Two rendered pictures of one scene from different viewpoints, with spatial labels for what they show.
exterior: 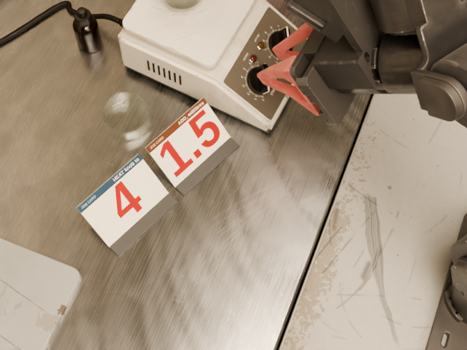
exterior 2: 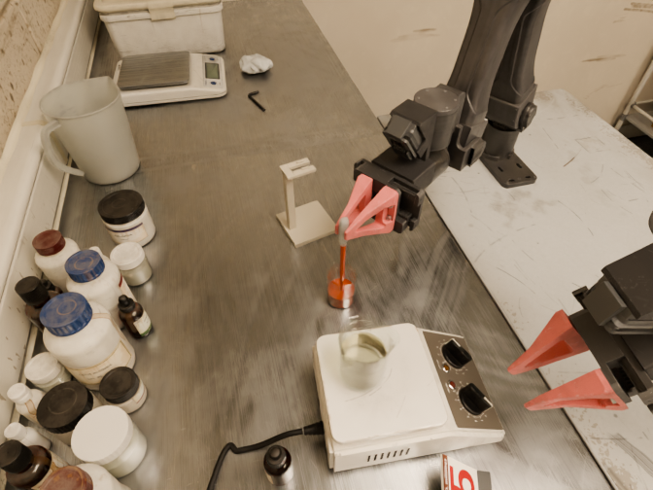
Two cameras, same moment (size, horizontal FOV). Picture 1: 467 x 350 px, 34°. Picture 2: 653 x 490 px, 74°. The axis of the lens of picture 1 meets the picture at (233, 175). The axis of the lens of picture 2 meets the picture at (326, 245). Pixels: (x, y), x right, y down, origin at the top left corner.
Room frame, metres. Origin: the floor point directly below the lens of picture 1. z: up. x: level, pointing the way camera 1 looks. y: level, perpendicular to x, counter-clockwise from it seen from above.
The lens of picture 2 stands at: (0.37, 0.22, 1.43)
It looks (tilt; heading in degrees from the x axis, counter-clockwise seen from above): 48 degrees down; 327
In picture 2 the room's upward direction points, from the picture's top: straight up
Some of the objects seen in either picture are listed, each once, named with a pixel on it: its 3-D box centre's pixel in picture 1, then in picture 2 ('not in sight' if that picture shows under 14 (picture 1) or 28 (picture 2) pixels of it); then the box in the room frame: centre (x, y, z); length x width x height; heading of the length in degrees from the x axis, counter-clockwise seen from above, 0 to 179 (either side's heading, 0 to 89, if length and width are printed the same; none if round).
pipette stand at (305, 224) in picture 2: not in sight; (305, 195); (0.83, -0.04, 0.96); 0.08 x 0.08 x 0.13; 85
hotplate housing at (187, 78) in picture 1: (211, 40); (395, 391); (0.51, 0.04, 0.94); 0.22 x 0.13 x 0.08; 67
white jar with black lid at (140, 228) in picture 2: not in sight; (127, 220); (0.96, 0.22, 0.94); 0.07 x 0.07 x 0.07
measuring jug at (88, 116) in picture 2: not in sight; (91, 139); (1.16, 0.21, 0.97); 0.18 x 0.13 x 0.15; 130
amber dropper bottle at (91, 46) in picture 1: (85, 26); (277, 462); (0.52, 0.19, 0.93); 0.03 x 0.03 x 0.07
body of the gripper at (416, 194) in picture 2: not in sight; (397, 185); (0.70, -0.11, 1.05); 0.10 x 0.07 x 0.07; 15
